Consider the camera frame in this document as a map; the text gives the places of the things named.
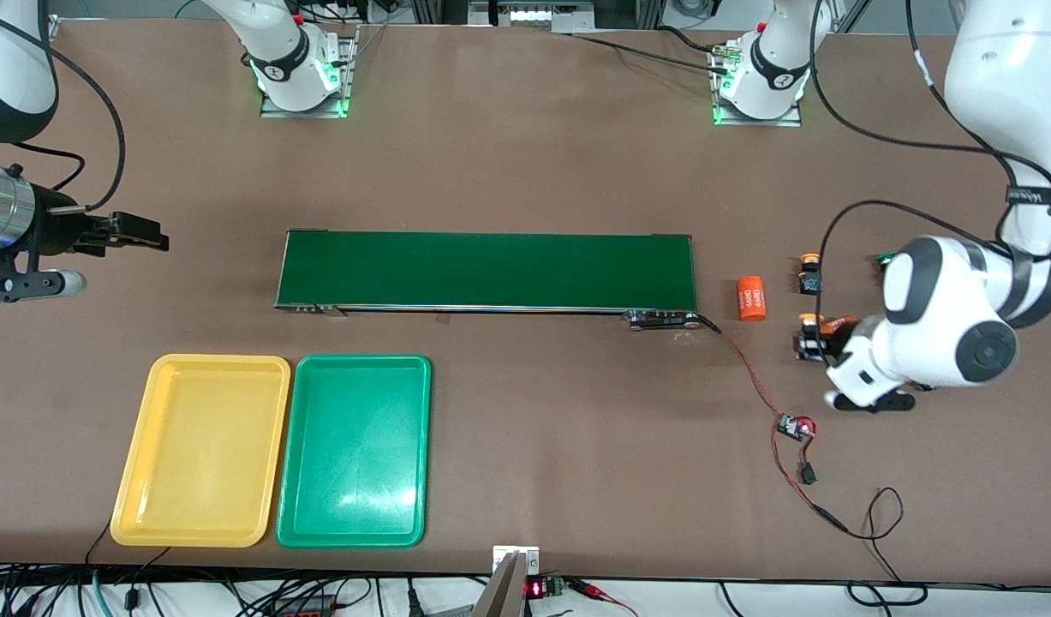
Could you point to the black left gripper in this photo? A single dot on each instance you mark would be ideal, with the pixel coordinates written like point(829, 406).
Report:
point(810, 345)

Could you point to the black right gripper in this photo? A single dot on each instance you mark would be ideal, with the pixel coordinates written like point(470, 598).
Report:
point(59, 232)

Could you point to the yellow push button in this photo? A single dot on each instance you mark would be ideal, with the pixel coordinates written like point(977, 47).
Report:
point(809, 276)
point(808, 320)

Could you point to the orange cylinder battery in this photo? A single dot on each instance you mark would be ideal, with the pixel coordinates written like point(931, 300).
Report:
point(751, 298)
point(838, 324)

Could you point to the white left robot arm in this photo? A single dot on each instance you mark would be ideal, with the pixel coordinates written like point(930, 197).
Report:
point(945, 317)

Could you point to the small green circuit board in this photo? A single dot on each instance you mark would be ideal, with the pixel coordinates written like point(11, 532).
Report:
point(793, 426)

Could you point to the yellow plastic tray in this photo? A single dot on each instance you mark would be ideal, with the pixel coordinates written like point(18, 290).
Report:
point(200, 480)

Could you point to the green plastic tray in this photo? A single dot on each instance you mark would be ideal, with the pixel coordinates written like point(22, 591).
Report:
point(354, 454)

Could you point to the red clip lead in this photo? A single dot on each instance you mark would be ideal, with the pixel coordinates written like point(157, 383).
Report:
point(594, 591)

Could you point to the green conveyor belt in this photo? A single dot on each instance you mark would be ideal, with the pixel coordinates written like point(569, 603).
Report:
point(482, 270)

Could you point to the red digit display module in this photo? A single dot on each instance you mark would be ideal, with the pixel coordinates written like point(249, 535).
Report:
point(535, 588)

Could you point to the orange power strip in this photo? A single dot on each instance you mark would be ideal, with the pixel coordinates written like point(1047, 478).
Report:
point(302, 607)

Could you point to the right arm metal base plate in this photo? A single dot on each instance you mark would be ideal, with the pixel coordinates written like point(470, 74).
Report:
point(272, 107)

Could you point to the aluminium table corner bracket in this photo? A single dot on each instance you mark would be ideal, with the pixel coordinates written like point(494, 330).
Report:
point(52, 29)

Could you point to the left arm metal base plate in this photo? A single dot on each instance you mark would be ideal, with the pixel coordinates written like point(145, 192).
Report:
point(791, 120)

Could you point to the grey metal camera bracket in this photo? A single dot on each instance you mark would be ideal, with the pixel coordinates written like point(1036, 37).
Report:
point(504, 591)

